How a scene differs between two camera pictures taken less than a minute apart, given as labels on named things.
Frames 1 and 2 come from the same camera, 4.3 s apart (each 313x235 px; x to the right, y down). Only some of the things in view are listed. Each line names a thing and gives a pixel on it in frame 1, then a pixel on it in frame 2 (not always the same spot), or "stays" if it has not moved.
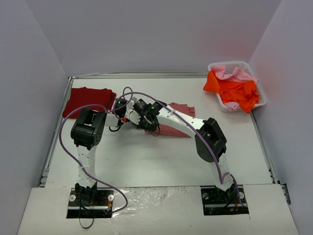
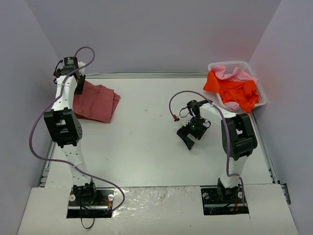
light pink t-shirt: [237, 75] stays
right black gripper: [148, 125] → [192, 132]
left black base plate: [90, 203] stays
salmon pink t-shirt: [181, 108] → [96, 102]
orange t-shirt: [244, 93] stays
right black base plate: [216, 201] stays
